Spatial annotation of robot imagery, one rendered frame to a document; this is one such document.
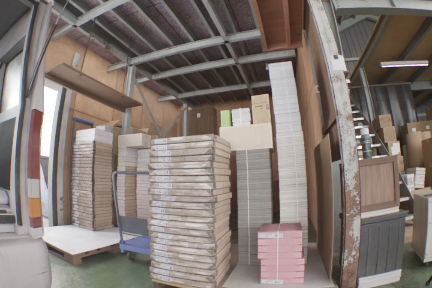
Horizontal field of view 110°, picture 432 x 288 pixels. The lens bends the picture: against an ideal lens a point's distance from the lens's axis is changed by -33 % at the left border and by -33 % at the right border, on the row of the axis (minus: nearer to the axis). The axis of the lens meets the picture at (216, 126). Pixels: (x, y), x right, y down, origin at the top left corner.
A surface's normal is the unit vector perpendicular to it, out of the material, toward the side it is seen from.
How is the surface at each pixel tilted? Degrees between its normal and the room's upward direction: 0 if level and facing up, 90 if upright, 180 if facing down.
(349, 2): 90
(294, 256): 90
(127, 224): 99
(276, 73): 90
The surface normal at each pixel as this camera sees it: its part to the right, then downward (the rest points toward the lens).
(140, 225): -0.29, -0.07
